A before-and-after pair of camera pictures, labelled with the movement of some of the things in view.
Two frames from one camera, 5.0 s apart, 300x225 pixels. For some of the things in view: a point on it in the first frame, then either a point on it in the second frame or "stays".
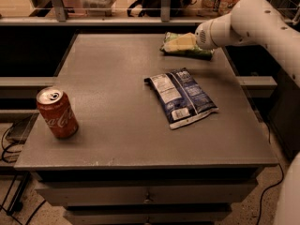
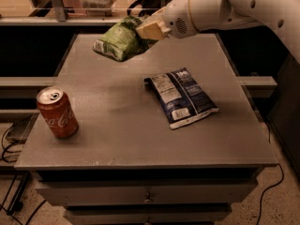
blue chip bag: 181,97 stays
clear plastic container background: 98,1 stays
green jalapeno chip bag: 193,52 -> 122,41
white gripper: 204,37 -> 176,19
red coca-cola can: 57,110 stays
